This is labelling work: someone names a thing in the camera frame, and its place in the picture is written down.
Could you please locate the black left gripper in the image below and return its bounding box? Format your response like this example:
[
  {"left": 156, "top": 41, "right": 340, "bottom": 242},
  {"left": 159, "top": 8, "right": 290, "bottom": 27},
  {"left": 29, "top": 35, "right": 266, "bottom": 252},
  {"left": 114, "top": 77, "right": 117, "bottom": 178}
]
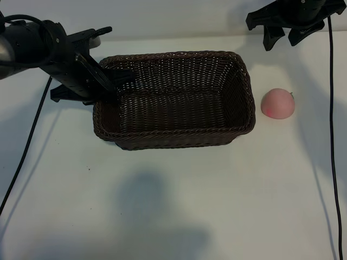
[{"left": 40, "top": 21, "right": 137, "bottom": 106}]

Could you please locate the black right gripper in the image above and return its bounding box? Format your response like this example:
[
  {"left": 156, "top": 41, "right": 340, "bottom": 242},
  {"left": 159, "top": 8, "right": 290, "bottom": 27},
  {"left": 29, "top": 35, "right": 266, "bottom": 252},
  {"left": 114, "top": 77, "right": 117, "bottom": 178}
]
[{"left": 245, "top": 0, "right": 347, "bottom": 51}]

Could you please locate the pink peach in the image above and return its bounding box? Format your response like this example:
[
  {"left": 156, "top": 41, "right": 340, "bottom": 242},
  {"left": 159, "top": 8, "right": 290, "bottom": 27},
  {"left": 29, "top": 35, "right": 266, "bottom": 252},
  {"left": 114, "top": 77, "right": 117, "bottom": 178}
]
[{"left": 260, "top": 88, "right": 296, "bottom": 120}]

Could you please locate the dark brown wicker basket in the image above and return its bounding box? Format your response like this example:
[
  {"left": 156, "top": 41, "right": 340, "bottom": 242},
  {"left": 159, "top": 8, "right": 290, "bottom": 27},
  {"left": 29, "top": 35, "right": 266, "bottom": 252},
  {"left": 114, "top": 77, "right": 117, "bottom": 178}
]
[{"left": 93, "top": 50, "right": 256, "bottom": 152}]

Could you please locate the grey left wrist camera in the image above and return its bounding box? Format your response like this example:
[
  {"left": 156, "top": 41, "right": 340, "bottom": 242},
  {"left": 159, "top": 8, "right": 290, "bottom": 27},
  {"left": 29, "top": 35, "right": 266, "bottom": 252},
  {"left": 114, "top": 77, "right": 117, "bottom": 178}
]
[{"left": 88, "top": 34, "right": 102, "bottom": 50}]

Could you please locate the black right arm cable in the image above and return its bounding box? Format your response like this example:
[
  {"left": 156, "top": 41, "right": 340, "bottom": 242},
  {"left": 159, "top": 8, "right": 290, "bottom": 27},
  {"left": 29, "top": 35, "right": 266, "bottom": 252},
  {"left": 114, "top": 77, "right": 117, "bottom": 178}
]
[{"left": 327, "top": 15, "right": 344, "bottom": 260}]

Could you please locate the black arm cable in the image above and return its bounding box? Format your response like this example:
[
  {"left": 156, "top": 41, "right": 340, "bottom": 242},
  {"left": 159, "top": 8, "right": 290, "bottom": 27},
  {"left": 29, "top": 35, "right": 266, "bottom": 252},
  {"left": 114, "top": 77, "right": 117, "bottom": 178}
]
[
  {"left": 327, "top": 15, "right": 344, "bottom": 260},
  {"left": 0, "top": 77, "right": 53, "bottom": 215}
]

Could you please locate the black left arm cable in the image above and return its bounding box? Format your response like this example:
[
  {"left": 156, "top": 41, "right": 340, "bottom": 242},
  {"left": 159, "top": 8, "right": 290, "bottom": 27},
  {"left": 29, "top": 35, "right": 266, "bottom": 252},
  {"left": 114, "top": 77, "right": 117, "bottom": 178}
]
[{"left": 0, "top": 77, "right": 53, "bottom": 215}]

